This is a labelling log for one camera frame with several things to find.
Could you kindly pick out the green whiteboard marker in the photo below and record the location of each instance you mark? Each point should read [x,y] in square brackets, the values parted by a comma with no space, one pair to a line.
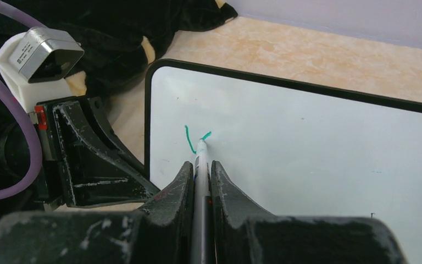
[202,237]

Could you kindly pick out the black floral plush blanket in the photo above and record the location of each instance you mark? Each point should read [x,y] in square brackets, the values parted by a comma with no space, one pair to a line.
[120,38]

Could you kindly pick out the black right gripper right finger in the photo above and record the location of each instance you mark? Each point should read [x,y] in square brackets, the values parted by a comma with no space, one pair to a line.
[247,233]

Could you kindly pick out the black framed whiteboard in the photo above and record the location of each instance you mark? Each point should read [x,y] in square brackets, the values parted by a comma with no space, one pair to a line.
[295,148]

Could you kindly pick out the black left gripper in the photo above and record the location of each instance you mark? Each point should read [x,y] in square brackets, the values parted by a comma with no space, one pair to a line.
[84,163]

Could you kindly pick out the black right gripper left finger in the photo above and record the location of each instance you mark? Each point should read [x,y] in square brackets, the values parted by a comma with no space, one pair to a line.
[157,232]

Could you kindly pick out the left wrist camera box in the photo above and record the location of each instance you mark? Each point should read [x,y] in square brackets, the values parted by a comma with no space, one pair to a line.
[33,65]

